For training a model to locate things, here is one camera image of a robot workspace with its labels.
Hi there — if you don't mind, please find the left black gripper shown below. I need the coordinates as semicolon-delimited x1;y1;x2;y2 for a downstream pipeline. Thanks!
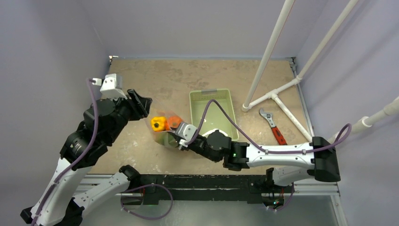
106;88;152;143

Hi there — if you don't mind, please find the yellow bell pepper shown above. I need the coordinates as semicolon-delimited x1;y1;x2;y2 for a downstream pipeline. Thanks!
151;116;168;132

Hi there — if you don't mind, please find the clear pink zip bag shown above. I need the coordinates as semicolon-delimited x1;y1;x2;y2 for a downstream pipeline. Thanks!
145;108;183;148

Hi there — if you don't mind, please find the green plastic basket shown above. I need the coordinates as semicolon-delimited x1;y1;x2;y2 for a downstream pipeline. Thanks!
189;89;239;141

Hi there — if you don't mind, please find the small orange pumpkin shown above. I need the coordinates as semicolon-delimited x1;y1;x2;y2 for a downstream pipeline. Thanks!
166;115;183;130

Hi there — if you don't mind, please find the green orange mango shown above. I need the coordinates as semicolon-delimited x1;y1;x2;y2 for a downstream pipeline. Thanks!
153;131;173;146

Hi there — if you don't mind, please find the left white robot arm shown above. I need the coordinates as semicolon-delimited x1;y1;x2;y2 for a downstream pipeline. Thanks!
20;89;152;226

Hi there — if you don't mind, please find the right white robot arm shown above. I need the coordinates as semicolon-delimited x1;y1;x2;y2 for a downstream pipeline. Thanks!
182;130;341;192

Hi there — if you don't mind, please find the metal adjustable wrench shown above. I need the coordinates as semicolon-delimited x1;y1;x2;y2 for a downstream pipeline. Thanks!
259;108;287;145

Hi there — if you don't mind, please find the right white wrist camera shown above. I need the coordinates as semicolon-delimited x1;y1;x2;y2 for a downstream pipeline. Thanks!
174;122;197;150

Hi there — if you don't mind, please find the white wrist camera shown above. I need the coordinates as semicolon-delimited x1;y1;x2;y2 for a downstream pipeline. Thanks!
90;73;127;100
174;122;197;150

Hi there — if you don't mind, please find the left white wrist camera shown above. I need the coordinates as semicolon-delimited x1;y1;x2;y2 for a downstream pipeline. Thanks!
90;73;127;100

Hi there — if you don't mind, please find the black base frame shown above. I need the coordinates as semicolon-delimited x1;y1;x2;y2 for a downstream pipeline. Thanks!
125;169;295;210

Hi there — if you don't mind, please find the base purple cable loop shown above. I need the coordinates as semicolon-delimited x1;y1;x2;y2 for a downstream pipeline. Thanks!
120;183;174;221

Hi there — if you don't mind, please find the white pipe frame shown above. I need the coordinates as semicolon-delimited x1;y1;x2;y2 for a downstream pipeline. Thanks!
241;0;399;141

